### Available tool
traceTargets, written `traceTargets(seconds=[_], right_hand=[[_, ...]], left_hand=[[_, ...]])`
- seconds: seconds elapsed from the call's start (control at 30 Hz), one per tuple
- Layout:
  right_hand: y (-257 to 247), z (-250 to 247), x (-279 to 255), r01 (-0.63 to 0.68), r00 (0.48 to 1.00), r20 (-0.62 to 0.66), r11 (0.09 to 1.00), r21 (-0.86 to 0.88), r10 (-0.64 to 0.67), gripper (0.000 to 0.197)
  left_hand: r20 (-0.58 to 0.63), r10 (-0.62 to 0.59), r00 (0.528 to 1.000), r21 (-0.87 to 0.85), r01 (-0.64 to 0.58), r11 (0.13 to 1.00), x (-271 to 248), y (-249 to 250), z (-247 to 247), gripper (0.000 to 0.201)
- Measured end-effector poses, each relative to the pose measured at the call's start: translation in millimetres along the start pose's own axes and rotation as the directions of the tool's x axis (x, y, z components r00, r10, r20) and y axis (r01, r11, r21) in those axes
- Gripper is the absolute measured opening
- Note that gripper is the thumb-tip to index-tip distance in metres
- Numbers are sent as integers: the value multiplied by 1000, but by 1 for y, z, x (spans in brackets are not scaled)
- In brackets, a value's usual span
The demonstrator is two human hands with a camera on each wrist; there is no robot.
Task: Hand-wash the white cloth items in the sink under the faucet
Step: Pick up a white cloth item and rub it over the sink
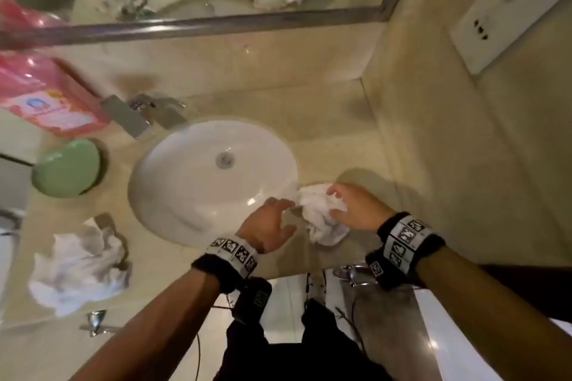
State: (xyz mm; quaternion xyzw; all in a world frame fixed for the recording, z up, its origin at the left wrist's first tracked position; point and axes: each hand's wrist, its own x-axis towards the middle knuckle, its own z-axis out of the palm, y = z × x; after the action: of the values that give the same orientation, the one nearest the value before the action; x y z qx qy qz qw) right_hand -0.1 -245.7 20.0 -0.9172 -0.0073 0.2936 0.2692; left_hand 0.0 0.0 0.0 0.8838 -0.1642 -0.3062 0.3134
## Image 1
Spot person's left hand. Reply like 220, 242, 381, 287
235, 197, 298, 255

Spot person's right hand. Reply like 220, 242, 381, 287
326, 183, 398, 234

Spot small white towel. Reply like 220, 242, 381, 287
294, 183, 352, 247

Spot person's right forearm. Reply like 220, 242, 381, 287
415, 245, 572, 381

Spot person's left forearm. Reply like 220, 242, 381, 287
69, 266, 223, 381

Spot black wristband with marker tags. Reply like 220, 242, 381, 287
365, 211, 447, 291
192, 234, 260, 295

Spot white oval sink basin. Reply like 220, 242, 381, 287
127, 119, 299, 249

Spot person's black trousers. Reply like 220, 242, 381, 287
213, 298, 394, 381

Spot white ceramic fixture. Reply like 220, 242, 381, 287
413, 289, 572, 381

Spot chrome faucet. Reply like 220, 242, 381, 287
100, 92, 189, 140

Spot large crumpled white towel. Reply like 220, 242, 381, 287
27, 217, 133, 318

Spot green round soap dish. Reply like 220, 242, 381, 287
31, 138, 103, 199

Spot pink plastic packet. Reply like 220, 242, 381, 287
0, 52, 111, 138

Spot chrome towel ring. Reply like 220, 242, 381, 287
332, 263, 372, 288

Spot black wrist camera unit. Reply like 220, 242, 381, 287
231, 277, 273, 326

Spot thin black cable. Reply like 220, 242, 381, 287
193, 304, 234, 381

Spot chrome wall hook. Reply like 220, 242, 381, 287
79, 310, 122, 338

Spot white wall socket plate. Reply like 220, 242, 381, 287
450, 0, 572, 76

